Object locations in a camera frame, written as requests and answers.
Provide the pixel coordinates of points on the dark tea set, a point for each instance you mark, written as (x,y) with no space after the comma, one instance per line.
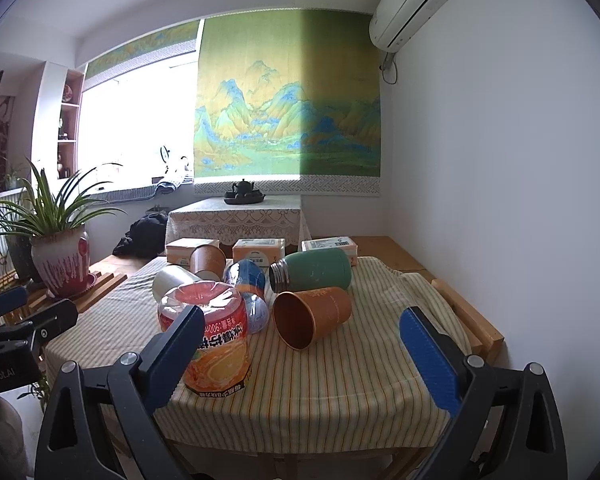
(242,192)

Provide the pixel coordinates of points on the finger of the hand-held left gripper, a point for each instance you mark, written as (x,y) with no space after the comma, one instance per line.
(55,317)
(5,301)

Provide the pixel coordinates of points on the green thermos bottle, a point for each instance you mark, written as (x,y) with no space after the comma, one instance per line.
(320,270)

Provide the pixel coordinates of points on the silver metal cup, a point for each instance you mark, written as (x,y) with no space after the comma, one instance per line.
(172,280)

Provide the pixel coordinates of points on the small brown paper cup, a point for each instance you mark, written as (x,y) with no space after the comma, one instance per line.
(207,260)

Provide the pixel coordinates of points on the landscape curtain valance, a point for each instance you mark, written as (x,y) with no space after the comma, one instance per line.
(140,50)

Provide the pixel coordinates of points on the orange label plastic jar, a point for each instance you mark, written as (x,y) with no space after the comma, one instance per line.
(225,355)

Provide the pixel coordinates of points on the folded blue cloth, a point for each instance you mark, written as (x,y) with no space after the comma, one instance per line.
(172,185)

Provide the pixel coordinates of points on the orange white tissue box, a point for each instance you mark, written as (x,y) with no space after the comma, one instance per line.
(257,250)
(180,250)

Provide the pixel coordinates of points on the small table with lace cloth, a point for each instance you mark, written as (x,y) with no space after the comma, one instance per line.
(235,220)

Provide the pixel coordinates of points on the potted plant in glazed pot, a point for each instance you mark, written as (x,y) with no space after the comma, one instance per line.
(60,260)

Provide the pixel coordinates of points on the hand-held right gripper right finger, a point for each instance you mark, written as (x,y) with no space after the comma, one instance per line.
(430,360)

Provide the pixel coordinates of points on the wooden table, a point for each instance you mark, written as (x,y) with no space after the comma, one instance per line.
(475,330)

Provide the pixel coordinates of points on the wooden slat trivet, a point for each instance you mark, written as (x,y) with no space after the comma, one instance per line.
(102,285)

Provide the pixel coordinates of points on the striped tablecloth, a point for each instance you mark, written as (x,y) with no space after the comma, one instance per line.
(330,385)

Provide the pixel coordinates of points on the green white tissue box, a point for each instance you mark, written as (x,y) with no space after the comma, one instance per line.
(330,244)

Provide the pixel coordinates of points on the black cloth bundle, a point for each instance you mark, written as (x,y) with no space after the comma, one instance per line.
(140,235)

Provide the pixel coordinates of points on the landscape painting curtain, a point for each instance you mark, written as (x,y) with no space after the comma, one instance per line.
(290,110)

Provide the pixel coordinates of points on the blue orange paper cup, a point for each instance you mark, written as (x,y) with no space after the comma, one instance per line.
(245,275)

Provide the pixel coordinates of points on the pale blue cup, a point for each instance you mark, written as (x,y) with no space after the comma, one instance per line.
(257,315)

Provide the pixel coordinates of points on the large brown paper cup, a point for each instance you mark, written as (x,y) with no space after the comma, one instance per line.
(325,310)

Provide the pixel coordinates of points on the white air conditioner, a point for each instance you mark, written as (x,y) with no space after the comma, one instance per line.
(405,5)

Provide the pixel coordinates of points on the white wall shelf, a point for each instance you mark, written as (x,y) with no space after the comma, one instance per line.
(55,120)

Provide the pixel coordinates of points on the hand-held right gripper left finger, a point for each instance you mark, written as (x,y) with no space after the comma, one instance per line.
(172,360)

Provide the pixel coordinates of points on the dark plant pot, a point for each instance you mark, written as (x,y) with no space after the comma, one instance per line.
(20,255)

